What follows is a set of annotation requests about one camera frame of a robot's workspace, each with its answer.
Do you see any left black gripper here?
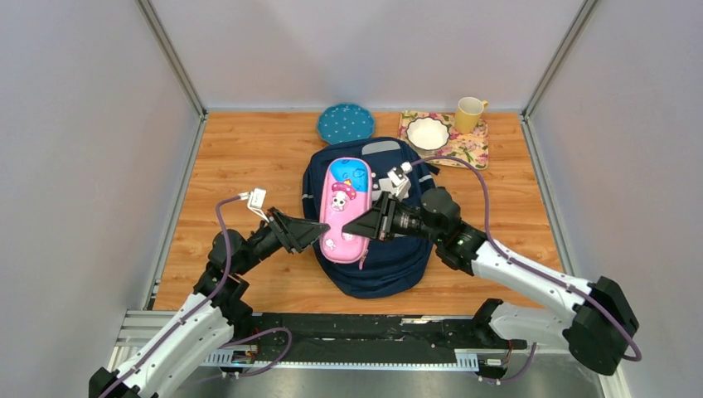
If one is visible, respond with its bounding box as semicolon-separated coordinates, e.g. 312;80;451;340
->
235;206;328;276

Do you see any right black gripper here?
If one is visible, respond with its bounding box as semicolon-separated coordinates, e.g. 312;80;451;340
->
342;192;443;244

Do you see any pink cartoon pencil case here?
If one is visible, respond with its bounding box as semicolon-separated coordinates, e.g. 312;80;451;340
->
319;158;372;264

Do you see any navy blue student backpack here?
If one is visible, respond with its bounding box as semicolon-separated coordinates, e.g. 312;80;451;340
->
302;138;432;299

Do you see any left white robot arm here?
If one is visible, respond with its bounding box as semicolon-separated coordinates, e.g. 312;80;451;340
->
88;207;330;397

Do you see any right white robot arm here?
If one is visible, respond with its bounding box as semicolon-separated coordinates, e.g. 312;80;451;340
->
342;188;642;376

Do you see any blue polka dot plate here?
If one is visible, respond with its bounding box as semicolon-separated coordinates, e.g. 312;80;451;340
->
316;103;376;145

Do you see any white scalloped bowl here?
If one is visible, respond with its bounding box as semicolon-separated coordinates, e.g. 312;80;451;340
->
405;117;449;152

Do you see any floral rectangular tray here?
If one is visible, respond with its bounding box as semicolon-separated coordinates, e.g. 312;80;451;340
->
397;110;488;169

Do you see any yellow ceramic mug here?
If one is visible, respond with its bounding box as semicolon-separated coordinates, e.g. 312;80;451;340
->
454;97;489;133

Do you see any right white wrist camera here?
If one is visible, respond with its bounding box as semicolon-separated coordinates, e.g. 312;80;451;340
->
380;162;413;200

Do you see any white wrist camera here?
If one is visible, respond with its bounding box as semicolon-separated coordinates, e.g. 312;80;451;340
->
246;187;269;223
380;162;413;200

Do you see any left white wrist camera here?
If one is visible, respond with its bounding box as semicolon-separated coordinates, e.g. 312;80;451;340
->
246;187;269;223

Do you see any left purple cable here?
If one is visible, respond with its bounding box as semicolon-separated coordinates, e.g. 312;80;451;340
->
95;195;294;398

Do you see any purple cable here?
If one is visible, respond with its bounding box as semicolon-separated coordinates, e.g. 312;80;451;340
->
409;156;643;384
95;195;294;398

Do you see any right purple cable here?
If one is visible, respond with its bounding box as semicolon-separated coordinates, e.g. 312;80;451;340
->
409;156;643;384

